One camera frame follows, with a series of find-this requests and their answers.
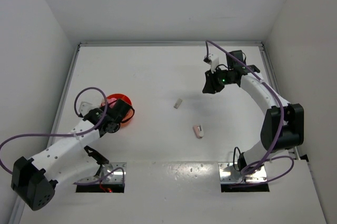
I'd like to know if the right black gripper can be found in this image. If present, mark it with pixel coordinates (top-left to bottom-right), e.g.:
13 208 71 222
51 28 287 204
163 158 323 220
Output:
203 66 235 94

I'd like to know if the pink capped glue bottle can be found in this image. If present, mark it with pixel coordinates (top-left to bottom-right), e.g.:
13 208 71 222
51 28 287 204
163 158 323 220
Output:
107 98 117 108

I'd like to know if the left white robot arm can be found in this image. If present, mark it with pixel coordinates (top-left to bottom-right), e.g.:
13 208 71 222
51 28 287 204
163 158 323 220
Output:
11 99 134 211

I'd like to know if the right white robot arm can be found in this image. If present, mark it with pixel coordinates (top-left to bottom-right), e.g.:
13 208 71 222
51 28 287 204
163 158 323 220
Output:
202 50 304 174

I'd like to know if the orange round organizer container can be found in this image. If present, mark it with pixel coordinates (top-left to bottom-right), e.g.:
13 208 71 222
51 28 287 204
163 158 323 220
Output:
106 93 134 128

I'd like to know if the grey eraser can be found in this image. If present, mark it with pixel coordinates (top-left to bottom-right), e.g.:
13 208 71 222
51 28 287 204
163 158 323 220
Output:
174 98 183 109

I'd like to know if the pink mini stapler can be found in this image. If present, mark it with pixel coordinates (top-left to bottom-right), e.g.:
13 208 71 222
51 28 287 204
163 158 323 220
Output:
193 124 204 139

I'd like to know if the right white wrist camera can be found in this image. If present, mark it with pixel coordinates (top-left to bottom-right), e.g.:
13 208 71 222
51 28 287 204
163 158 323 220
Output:
203 54 220 73

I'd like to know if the aluminium frame rail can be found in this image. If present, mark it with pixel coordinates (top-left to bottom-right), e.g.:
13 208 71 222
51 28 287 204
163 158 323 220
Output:
10 42 299 223

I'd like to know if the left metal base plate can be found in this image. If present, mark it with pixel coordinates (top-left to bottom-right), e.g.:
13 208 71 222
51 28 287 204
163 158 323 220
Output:
75 162 127 186

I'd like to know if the metal base plate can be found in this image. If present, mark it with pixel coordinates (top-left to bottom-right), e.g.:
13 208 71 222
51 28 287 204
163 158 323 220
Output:
218 162 267 184
75 162 127 186

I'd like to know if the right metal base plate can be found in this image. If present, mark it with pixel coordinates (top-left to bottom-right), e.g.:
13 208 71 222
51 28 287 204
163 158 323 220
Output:
218 162 267 184

